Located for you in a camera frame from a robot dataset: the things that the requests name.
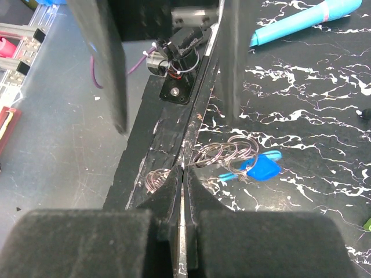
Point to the aluminium rail frame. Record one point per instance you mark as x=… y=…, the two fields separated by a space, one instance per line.
x=20 y=45

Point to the green owl toy block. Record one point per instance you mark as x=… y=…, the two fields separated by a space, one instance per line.
x=367 y=225

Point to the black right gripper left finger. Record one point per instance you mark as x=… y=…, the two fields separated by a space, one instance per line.
x=141 y=242

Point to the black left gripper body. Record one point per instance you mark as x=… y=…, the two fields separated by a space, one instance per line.
x=139 y=20

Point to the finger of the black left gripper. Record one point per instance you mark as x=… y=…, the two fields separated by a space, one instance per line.
x=232 y=44
x=98 y=28

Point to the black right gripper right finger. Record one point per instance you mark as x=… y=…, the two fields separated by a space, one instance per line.
x=224 y=243

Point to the blue tagged key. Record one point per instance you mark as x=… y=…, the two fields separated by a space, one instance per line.
x=265 y=168

